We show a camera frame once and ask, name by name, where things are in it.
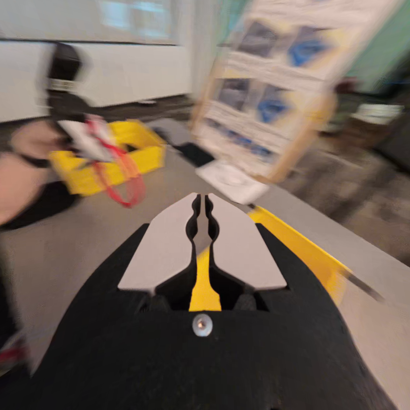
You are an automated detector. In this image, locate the large window with blind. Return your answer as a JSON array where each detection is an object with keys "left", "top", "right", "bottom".
[{"left": 0, "top": 0, "right": 178, "bottom": 45}]

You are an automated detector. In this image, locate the black wrist strap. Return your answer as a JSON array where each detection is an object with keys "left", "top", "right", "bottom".
[{"left": 13, "top": 152, "right": 52, "bottom": 169}]

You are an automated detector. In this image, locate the yellow plastic bin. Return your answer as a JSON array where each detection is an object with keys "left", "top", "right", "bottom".
[
  {"left": 189, "top": 205, "right": 353, "bottom": 312},
  {"left": 50, "top": 120, "right": 167, "bottom": 196}
]

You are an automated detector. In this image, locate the person's left forearm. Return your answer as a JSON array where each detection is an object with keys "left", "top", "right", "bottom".
[{"left": 0, "top": 154, "right": 53, "bottom": 225}]

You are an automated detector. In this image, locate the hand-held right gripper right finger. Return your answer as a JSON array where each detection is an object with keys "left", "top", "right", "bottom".
[{"left": 204, "top": 193, "right": 287, "bottom": 309}]

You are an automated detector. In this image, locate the red fabric item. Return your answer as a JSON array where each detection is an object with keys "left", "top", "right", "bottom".
[{"left": 0, "top": 333, "right": 30, "bottom": 376}]

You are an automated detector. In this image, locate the person's left hand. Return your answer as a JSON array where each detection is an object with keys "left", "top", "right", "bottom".
[{"left": 10, "top": 121, "right": 75, "bottom": 156}]

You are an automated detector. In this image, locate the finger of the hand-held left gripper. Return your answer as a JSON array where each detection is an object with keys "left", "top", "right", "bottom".
[
  {"left": 59, "top": 122, "right": 110, "bottom": 163},
  {"left": 86, "top": 116, "right": 118, "bottom": 153}
]

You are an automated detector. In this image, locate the black textured armrest pad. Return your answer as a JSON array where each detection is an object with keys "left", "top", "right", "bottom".
[{"left": 0, "top": 181, "right": 79, "bottom": 229}]

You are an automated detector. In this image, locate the red ethernet cable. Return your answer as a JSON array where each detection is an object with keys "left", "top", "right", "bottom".
[{"left": 85, "top": 117, "right": 146, "bottom": 208}]

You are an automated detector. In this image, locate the black flat panel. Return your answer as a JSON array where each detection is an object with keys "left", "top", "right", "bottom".
[{"left": 173, "top": 142, "right": 215, "bottom": 167}]

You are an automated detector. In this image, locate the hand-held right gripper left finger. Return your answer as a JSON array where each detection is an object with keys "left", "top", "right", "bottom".
[{"left": 118, "top": 193, "right": 201, "bottom": 309}]

